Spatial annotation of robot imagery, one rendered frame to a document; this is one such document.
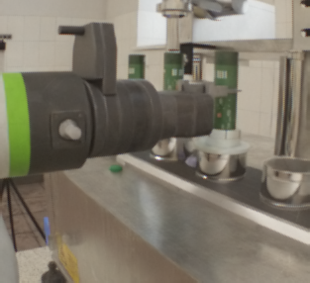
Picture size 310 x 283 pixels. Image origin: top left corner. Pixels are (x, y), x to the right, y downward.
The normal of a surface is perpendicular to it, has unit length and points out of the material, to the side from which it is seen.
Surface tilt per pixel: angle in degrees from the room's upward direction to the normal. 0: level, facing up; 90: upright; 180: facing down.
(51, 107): 64
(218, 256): 0
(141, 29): 90
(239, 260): 0
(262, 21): 90
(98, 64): 90
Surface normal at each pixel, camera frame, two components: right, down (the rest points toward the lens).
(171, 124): 0.72, 0.12
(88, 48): -0.82, 0.07
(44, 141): 0.55, 0.33
